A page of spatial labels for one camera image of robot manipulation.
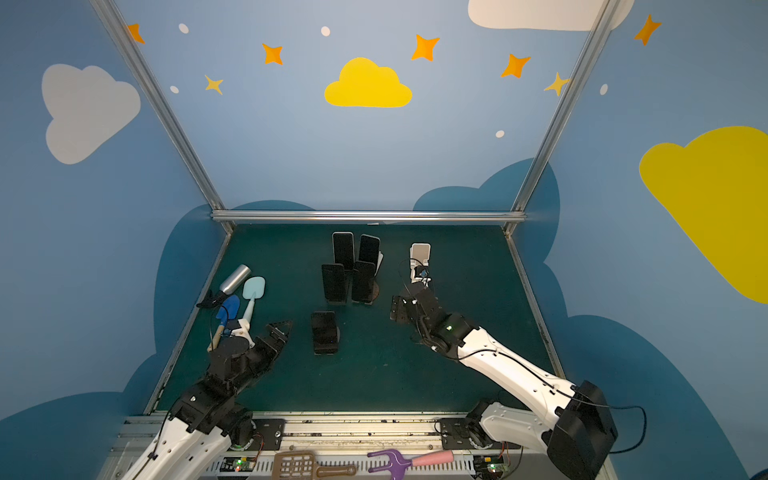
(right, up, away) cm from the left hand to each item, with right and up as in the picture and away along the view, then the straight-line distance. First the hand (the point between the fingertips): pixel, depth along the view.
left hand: (294, 333), depth 78 cm
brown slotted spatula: (+4, -30, -7) cm, 31 cm away
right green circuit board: (+49, -31, -6) cm, 59 cm away
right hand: (+30, +10, +2) cm, 32 cm away
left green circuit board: (-11, -30, -7) cm, 33 cm away
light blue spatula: (-21, +9, +24) cm, 33 cm away
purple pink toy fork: (+28, -30, -6) cm, 41 cm away
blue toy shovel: (-27, +3, +18) cm, 33 cm away
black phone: (+9, +23, +26) cm, 36 cm away
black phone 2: (+18, +23, +25) cm, 39 cm away
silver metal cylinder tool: (-29, +10, +21) cm, 38 cm away
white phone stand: (+37, +21, +30) cm, 52 cm away
